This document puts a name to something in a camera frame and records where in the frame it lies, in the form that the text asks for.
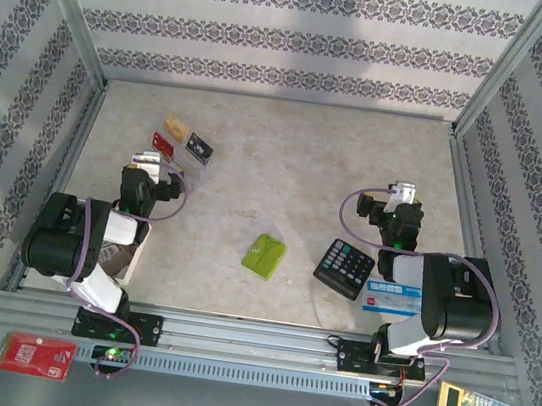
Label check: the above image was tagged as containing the blue white paper box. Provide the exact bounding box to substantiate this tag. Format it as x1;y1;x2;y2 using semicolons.
360;278;426;320

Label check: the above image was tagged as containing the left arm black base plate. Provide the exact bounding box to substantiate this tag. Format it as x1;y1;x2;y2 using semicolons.
70;303;165;349

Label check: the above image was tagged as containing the aluminium side rail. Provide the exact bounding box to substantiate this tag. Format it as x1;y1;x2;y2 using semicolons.
3;71;112;301
418;124;534;358

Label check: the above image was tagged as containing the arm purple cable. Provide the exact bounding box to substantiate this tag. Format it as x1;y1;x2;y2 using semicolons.
55;152;192;388
312;182;517;406

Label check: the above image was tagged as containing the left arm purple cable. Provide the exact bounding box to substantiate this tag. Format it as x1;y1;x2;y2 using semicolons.
55;152;192;388

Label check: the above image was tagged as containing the grey slotted cable duct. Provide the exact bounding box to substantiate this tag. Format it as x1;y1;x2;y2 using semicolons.
74;339;378;405

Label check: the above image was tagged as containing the gold bank card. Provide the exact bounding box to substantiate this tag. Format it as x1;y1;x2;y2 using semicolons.
162;114;192;145

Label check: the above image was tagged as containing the long aluminium mounting rail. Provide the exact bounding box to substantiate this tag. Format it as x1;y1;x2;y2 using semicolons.
0;283;521;403

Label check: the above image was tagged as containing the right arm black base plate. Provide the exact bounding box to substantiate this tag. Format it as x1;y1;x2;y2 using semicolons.
335;338;431;385

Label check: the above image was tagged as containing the aluminium frame post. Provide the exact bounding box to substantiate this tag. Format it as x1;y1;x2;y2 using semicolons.
451;0;542;149
8;0;122;90

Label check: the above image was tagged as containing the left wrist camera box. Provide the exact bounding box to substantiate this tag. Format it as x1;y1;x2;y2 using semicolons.
127;147;166;182

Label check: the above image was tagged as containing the red flat packet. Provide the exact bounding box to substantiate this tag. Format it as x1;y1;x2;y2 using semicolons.
0;330;80;384

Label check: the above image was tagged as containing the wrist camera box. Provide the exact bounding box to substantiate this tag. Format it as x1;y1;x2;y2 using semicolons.
127;147;166;182
385;179;419;207

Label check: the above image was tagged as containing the black desk calculator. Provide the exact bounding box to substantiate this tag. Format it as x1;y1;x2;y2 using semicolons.
310;236;378;304

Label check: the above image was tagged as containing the red bank card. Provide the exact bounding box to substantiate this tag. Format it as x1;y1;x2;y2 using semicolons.
149;131;179;161

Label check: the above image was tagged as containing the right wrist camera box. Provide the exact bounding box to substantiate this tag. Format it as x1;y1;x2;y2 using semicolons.
385;179;419;207

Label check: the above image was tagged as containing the green card holder wallet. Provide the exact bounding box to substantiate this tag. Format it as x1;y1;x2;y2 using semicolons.
238;231;290;284

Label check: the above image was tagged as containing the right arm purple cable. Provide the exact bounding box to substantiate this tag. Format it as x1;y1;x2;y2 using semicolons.
312;182;517;406

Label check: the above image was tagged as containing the small circuit board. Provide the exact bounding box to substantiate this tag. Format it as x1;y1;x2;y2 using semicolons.
368;381;404;402
91;343;134;366

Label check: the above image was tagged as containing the aluminium back rail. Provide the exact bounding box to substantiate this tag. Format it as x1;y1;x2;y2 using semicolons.
104;69;458;130

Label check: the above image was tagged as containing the white calligraphy gift box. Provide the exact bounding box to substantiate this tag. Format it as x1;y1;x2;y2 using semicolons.
97;213;154;288

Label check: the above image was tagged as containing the clear acrylic card stand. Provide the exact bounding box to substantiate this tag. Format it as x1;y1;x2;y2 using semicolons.
146;112;221;191

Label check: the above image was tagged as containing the black bank card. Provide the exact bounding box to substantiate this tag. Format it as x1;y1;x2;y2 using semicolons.
183;132;217;163

